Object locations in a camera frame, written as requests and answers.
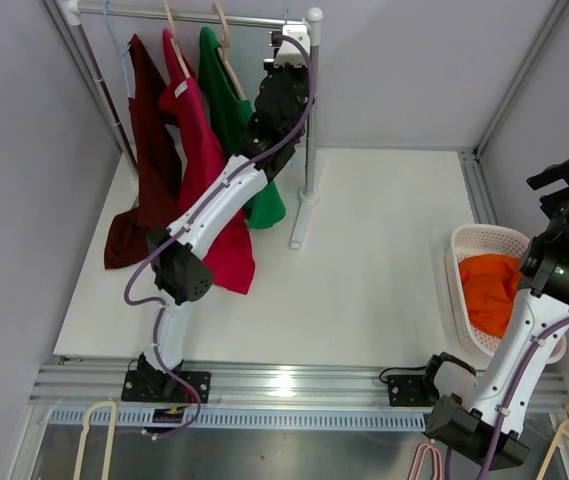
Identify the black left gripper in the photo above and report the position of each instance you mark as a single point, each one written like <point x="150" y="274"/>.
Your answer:
<point x="291" y="70"/>

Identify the beige hanger of green shirt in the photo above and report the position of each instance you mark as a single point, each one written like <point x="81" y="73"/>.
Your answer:
<point x="223" y="51"/>

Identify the pink t-shirt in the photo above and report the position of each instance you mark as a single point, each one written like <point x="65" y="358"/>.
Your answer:
<point x="231" y="256"/>

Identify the green t-shirt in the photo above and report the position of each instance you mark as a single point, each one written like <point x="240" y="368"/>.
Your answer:
<point x="229" y="118"/>

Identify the beige hanger of pink shirt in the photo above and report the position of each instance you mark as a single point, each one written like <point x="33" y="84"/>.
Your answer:
<point x="175" y="40"/>

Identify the orange t-shirt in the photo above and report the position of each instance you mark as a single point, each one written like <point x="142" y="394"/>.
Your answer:
<point x="490" y="283"/>

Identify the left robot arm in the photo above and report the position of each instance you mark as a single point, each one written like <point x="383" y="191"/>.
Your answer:
<point x="177" y="252"/>

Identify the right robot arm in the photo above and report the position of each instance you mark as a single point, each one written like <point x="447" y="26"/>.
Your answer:
<point x="481" y="416"/>

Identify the maroon t-shirt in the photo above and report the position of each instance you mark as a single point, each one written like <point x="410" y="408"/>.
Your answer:
<point x="159" y="166"/>

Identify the blue hanger of maroon shirt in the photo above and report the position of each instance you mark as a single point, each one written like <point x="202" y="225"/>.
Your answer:
<point x="122" y="50"/>

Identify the pink hanger bottom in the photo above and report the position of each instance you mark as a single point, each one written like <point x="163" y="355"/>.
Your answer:
<point x="423" y="452"/>

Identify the white laundry basket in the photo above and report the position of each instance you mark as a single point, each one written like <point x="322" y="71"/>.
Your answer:
<point x="538" y="323"/>

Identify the white metal clothes rack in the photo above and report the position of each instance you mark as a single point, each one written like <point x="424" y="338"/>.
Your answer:
<point x="309" y="27"/>

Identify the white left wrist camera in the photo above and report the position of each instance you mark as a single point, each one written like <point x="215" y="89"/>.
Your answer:
<point x="291" y="43"/>

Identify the slotted cable duct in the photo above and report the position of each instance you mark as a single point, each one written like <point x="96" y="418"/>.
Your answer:
<point x="234" y="418"/>

